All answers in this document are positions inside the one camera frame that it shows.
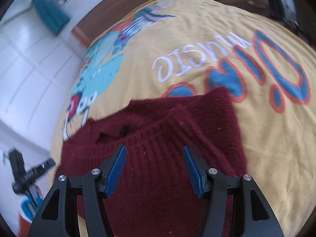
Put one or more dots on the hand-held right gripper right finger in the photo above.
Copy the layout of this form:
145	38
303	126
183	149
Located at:
193	172

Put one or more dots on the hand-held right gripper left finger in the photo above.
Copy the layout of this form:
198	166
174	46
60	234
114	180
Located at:
116	172

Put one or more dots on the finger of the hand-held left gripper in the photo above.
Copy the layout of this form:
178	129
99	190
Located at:
40	168

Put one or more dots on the dark red knitted sweater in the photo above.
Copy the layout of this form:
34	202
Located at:
153	177

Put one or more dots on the yellow printed blanket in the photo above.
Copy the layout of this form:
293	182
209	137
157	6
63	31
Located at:
197	29

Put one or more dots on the short teal curtain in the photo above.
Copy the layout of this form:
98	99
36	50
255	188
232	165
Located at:
49	14

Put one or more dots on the wooden bed headboard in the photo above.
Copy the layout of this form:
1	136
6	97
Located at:
103	12

